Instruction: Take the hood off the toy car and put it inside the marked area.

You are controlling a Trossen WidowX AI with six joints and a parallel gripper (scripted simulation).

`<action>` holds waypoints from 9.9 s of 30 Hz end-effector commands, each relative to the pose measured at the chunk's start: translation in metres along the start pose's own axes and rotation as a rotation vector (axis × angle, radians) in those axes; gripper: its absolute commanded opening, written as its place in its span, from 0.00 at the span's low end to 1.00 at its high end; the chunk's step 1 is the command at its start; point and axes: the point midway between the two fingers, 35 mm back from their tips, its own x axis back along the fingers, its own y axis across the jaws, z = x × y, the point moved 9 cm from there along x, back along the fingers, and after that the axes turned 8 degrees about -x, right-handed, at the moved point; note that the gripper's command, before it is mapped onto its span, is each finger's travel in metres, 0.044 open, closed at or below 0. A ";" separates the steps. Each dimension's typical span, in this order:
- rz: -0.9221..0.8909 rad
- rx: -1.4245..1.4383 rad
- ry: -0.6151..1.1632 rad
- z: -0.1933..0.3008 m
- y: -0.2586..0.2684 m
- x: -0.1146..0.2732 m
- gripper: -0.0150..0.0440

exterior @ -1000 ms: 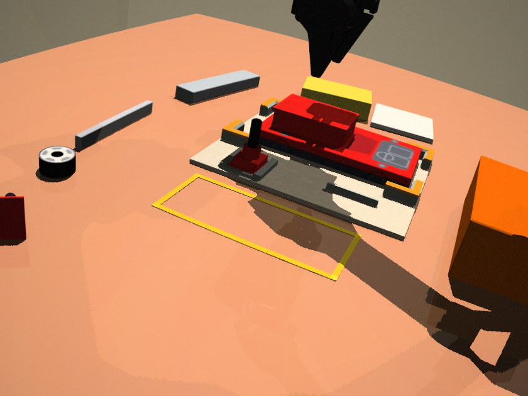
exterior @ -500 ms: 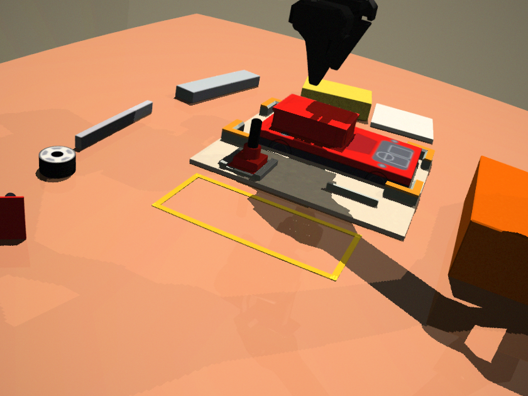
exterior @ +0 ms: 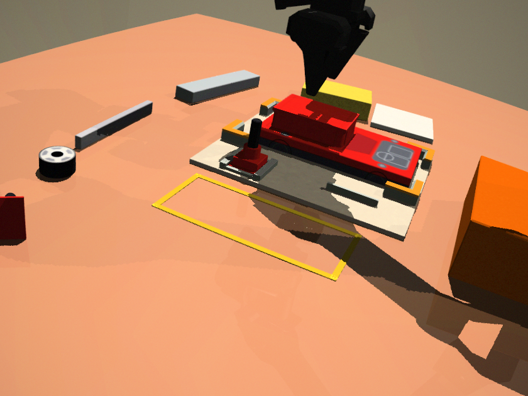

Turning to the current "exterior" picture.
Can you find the white flat rectangular slab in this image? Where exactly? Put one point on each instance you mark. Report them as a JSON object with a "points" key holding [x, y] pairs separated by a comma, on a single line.
{"points": [[403, 122]]}

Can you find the black toy tyre with white hub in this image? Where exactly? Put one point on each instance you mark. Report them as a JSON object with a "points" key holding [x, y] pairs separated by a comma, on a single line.
{"points": [[57, 162]]}

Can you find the yellow rectangular outline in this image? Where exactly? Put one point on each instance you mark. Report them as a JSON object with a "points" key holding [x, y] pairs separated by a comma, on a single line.
{"points": [[336, 272]]}

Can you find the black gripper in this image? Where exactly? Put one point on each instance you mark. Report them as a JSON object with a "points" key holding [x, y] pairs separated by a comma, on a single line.
{"points": [[329, 38]]}

